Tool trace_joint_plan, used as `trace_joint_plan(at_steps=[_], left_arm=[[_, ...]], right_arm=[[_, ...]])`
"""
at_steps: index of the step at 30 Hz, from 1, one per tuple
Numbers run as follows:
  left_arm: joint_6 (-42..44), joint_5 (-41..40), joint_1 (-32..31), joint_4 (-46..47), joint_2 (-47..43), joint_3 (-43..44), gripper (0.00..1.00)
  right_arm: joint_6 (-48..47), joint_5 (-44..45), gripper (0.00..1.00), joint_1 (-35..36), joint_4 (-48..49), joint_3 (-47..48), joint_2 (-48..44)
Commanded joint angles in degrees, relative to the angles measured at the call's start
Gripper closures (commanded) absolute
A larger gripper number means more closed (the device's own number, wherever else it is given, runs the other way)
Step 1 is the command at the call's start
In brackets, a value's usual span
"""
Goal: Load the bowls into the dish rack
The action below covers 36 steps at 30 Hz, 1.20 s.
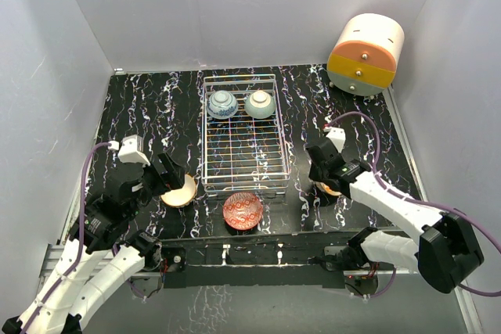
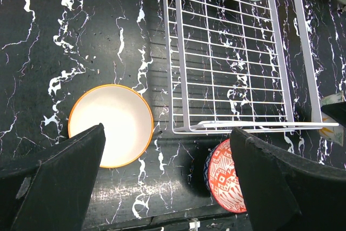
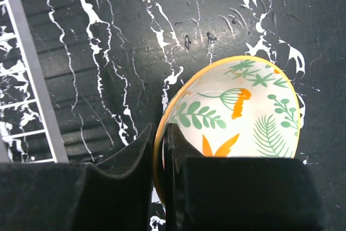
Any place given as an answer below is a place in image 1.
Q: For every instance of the red patterned bowl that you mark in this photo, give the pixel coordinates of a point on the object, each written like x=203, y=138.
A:
x=242, y=211

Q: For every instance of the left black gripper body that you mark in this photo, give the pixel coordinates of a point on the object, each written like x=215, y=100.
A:
x=149, y=184

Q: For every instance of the white bowl brown rim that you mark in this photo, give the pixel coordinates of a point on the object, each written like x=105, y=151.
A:
x=181, y=197

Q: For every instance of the pale green bowl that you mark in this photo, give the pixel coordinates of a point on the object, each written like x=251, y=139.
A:
x=259, y=105

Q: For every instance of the cream bowl leaf pattern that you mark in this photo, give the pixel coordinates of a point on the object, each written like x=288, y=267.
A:
x=326, y=189

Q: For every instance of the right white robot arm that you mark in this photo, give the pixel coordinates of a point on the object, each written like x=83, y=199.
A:
x=442, y=247

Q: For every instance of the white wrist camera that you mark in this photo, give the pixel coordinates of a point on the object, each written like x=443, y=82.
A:
x=131, y=151
x=337, y=136

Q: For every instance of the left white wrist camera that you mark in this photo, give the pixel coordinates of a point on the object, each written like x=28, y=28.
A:
x=131, y=151

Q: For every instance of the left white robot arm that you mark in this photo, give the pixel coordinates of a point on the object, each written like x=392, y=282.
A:
x=74, y=290

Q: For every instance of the pastel round drawer cabinet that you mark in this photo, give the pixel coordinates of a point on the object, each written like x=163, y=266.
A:
x=365, y=58

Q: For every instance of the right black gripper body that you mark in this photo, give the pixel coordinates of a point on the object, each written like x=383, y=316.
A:
x=316, y=174

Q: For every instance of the silver wire dish rack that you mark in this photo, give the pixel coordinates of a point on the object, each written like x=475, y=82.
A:
x=243, y=154

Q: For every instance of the blue white patterned bowl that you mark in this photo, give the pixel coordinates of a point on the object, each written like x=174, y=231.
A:
x=222, y=105

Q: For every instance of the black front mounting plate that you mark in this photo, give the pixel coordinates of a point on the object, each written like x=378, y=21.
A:
x=295, y=259

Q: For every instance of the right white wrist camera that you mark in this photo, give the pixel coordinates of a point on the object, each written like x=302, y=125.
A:
x=337, y=136

